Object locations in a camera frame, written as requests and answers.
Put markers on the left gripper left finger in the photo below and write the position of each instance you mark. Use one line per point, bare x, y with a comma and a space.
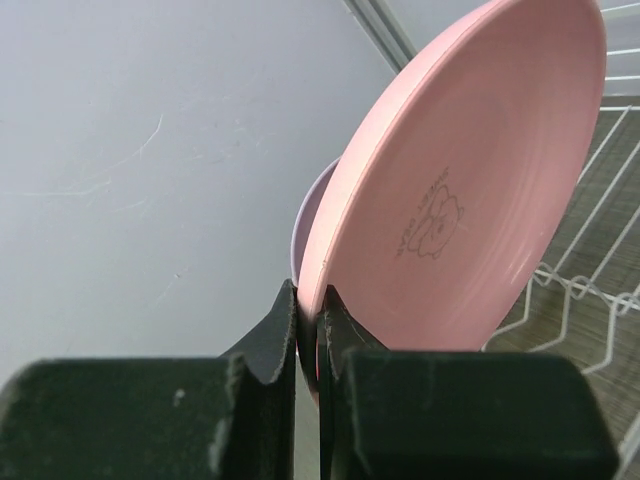
225, 417

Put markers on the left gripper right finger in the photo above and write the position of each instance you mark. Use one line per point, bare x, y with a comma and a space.
389, 414

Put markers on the pink plate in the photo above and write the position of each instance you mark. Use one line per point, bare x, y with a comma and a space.
448, 194

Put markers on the purple plate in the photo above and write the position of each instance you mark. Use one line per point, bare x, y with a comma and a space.
305, 218

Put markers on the white wire dish rack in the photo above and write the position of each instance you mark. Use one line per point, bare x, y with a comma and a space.
583, 301

